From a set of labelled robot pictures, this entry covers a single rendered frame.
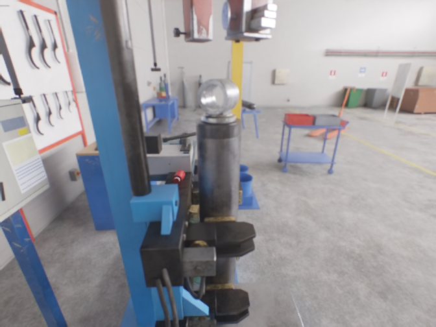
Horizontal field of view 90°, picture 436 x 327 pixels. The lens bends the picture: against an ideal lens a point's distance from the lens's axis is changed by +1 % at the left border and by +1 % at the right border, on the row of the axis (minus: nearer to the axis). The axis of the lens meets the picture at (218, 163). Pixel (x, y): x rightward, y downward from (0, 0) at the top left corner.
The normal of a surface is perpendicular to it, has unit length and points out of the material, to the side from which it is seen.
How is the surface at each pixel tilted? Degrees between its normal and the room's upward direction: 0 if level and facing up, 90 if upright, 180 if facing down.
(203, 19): 90
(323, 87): 90
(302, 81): 90
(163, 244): 0
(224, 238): 0
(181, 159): 90
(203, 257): 0
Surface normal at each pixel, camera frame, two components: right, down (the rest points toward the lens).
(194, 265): 0.04, 0.38
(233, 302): 0.00, -0.92
